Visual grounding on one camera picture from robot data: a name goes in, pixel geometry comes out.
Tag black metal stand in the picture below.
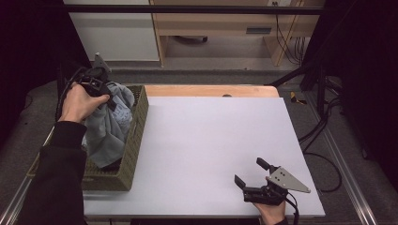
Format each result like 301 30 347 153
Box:
267 60 328 116

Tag person's left hand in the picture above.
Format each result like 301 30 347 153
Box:
58 82 111 125

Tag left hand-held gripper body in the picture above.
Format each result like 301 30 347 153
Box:
76 52 113 98

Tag wooden desk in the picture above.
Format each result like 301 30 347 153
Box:
149 0 325 68

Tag white table mat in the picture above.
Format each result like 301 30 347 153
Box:
83 96 327 218

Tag grey-blue cloth garment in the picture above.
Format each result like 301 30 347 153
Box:
82 81 136 169

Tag olive woven basket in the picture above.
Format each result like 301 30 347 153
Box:
25 84 149 192

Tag black hanging cables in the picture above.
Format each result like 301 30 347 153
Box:
272 1 306 66

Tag person's right hand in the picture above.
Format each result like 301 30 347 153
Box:
253 200 287 225

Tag black floor cable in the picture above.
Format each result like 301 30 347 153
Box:
298 78 344 193

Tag white cabinet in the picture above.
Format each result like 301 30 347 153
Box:
63 0 161 63

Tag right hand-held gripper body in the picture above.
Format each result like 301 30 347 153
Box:
243 165 312 206

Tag black metal bar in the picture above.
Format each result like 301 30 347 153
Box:
64 4 325 16

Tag yellow black clamp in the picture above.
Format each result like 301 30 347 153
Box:
289 91 308 106

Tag aluminium rail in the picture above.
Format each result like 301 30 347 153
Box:
0 126 55 225
304 92 379 225

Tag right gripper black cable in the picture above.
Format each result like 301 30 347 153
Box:
283 190 300 225

